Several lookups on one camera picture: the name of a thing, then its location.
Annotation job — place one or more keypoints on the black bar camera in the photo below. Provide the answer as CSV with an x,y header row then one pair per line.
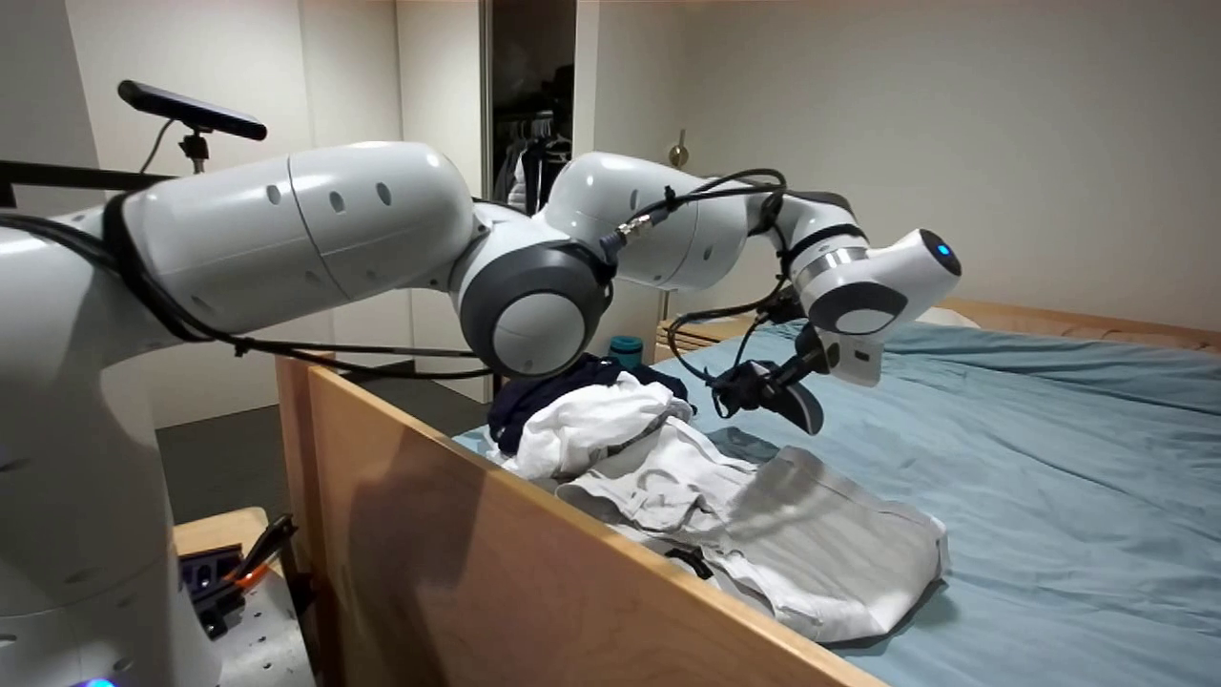
x,y
192,113

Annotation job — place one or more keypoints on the black tool organizer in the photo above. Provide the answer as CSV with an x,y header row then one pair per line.
x,y
210,573

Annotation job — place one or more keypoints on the folded white garment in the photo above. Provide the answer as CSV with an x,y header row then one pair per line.
x,y
812,546

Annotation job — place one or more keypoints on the dark navy garment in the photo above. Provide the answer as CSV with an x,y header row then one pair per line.
x,y
516,413

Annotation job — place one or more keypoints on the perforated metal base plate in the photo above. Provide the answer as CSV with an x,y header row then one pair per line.
x,y
269,652

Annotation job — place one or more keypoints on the hanging closet clothes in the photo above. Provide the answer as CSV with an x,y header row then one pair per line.
x,y
540,167

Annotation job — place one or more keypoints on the black camera stand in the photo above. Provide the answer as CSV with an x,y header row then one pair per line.
x,y
52,175

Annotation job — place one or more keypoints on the small wooden box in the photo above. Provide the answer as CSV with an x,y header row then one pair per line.
x,y
210,527

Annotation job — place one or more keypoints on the wooden bed frame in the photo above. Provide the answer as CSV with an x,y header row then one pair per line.
x,y
444,573

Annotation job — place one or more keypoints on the crumpled white garment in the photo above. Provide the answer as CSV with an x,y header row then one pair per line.
x,y
586,427

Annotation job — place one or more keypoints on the black marker pen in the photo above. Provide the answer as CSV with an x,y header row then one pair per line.
x,y
269,541

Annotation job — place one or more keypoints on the wooden nightstand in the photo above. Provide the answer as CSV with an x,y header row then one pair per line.
x,y
711,334

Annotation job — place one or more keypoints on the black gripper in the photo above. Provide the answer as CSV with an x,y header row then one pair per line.
x,y
802,363

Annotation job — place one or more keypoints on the white closet door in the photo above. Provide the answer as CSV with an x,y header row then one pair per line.
x,y
440,77

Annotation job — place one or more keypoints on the teal cup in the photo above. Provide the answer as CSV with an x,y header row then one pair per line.
x,y
622,354

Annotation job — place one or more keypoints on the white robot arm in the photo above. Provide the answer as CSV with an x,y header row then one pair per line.
x,y
318,230

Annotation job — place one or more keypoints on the small brass wall fixture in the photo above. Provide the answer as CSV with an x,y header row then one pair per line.
x,y
675,151

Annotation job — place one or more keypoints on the blue bed sheet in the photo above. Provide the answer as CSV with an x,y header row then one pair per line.
x,y
1015,511

